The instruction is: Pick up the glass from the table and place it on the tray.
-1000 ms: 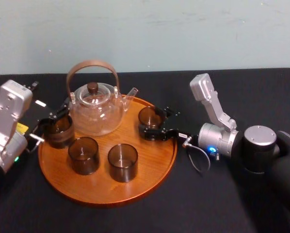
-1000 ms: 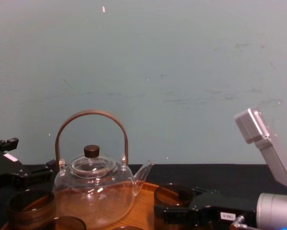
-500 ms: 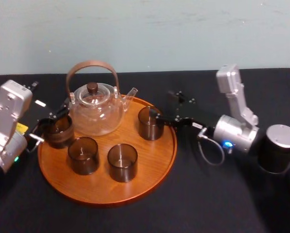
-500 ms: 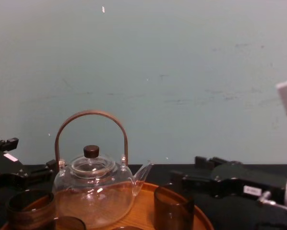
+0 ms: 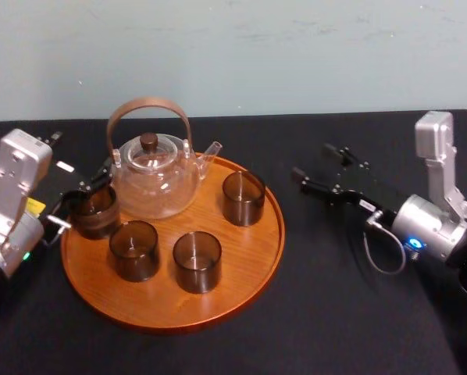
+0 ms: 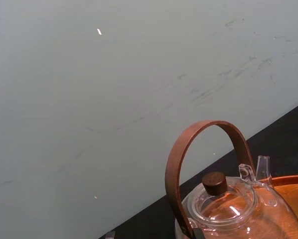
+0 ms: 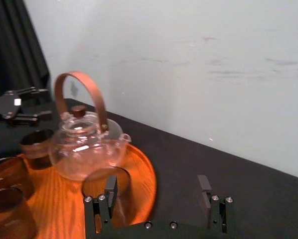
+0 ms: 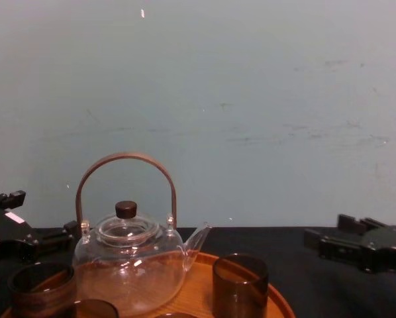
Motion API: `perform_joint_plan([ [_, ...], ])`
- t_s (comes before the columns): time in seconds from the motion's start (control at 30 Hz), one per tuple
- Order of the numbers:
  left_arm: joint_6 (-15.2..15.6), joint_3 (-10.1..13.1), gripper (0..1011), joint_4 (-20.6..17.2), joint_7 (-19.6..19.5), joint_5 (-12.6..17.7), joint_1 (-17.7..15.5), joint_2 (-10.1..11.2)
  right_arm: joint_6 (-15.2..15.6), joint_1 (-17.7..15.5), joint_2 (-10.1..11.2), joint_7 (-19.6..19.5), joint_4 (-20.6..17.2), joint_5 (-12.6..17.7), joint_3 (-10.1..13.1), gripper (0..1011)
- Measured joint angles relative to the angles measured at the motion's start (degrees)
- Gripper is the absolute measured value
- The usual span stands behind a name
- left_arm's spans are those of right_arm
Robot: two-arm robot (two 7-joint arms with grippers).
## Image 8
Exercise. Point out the black table cloth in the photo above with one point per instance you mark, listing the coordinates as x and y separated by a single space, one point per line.
320 293

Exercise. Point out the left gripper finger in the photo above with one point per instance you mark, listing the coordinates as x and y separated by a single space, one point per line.
11 199
57 236

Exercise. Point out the brown glass cup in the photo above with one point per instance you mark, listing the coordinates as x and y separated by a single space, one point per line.
35 298
95 309
240 298

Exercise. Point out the round wooden tray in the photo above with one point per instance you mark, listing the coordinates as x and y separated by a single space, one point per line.
202 286

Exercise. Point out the glass lid with dark knob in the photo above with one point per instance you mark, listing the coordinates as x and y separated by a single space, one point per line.
126 209

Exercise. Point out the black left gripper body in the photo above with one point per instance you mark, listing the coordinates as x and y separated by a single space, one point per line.
6 232

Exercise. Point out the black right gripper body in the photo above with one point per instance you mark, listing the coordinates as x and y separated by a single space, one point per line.
388 248

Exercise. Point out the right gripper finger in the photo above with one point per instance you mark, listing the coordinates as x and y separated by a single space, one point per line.
358 224
337 246

